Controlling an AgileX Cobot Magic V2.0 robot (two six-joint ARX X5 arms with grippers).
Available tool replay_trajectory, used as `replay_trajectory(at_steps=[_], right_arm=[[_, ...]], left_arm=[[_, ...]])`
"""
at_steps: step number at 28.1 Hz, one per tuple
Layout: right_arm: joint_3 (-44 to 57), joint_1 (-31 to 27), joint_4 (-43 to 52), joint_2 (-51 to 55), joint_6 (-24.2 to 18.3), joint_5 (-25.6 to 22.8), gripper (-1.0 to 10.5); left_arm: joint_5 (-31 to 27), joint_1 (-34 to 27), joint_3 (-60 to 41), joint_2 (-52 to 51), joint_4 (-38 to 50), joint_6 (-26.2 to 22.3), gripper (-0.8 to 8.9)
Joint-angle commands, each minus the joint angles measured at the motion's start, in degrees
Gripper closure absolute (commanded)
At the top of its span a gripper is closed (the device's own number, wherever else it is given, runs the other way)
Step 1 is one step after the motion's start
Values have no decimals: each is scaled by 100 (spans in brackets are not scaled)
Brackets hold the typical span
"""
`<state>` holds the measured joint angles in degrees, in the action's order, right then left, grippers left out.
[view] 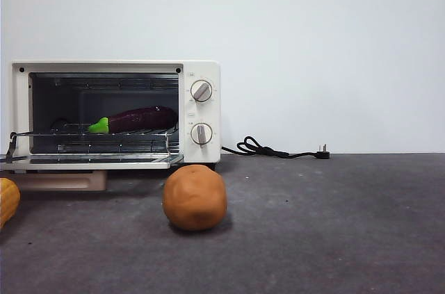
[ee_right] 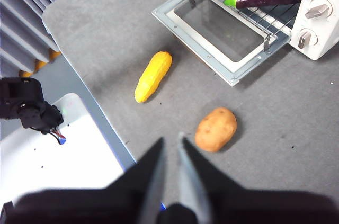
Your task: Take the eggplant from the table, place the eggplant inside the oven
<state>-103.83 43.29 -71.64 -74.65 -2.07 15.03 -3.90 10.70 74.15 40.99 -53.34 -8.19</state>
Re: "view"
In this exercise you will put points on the purple eggplant green stem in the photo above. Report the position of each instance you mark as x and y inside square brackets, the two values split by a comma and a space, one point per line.
[139, 120]

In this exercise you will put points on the white Toshiba toaster oven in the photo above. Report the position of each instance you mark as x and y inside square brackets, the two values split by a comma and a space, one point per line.
[205, 113]

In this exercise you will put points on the beige round oven knob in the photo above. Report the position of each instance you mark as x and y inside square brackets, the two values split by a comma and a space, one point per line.
[201, 91]
[201, 134]

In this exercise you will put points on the brown potato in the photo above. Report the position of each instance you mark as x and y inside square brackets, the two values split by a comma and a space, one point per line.
[194, 200]

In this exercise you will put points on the yellow corn cob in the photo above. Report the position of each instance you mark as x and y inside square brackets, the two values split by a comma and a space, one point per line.
[8, 203]

